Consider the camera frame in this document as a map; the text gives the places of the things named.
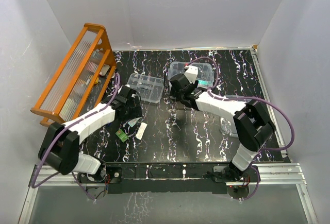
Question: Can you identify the clear first aid box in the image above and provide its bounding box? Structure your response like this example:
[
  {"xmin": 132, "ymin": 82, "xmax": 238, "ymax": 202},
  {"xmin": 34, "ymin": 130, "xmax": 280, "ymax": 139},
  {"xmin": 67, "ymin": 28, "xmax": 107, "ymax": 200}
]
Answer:
[{"xmin": 167, "ymin": 61, "xmax": 215, "ymax": 88}]

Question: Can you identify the aluminium frame rail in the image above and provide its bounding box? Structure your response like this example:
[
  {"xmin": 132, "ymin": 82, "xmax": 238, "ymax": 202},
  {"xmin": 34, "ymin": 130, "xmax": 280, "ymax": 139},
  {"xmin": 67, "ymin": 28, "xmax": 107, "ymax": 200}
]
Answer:
[{"xmin": 18, "ymin": 51, "xmax": 319, "ymax": 224}]

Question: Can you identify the clear plastic divider tray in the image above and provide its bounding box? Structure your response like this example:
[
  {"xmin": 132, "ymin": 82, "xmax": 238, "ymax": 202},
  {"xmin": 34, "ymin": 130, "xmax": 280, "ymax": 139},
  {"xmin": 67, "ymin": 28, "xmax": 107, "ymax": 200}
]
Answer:
[{"xmin": 127, "ymin": 73, "xmax": 164, "ymax": 104}]

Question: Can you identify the orange wooden rack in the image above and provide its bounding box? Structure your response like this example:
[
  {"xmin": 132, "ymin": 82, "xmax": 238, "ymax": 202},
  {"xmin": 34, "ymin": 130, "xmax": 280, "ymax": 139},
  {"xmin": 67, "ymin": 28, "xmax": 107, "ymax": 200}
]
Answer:
[{"xmin": 31, "ymin": 23, "xmax": 117, "ymax": 127}]

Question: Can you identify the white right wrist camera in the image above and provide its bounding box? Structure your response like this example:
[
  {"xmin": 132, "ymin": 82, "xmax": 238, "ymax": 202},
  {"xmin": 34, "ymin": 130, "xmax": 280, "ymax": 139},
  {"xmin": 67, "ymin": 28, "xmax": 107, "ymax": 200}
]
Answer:
[{"xmin": 184, "ymin": 65, "xmax": 199, "ymax": 83}]

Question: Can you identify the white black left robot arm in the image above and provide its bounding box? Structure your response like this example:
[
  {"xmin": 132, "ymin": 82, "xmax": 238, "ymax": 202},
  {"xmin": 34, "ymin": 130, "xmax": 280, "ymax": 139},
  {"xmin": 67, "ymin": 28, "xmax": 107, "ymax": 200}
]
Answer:
[{"xmin": 38, "ymin": 85, "xmax": 142, "ymax": 182}]

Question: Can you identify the small green packet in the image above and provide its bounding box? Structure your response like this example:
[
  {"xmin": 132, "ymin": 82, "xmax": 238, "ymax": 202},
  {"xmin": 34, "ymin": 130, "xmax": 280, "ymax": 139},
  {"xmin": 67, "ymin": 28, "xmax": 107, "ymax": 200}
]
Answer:
[{"xmin": 115, "ymin": 129, "xmax": 128, "ymax": 142}]

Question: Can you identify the clear plastic box lid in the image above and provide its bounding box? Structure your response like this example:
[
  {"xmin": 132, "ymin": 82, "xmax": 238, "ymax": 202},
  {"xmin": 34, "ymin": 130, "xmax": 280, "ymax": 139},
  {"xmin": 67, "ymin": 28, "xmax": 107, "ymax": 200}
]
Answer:
[{"xmin": 219, "ymin": 94, "xmax": 256, "ymax": 138}]

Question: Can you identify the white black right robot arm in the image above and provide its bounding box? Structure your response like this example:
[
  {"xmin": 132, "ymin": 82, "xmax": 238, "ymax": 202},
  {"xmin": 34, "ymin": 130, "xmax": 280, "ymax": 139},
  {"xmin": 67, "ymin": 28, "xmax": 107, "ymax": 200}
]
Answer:
[{"xmin": 169, "ymin": 74, "xmax": 276, "ymax": 181}]

